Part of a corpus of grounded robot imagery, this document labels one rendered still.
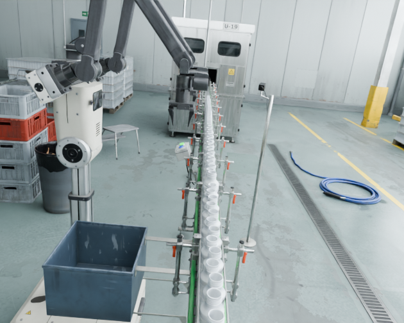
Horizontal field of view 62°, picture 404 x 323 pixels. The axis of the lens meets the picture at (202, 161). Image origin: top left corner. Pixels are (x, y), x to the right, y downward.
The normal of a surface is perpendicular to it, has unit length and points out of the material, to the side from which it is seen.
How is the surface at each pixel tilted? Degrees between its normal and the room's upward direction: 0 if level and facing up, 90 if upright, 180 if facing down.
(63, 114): 90
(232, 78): 90
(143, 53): 90
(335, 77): 90
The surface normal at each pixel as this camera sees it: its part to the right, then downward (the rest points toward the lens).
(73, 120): -0.03, 0.50
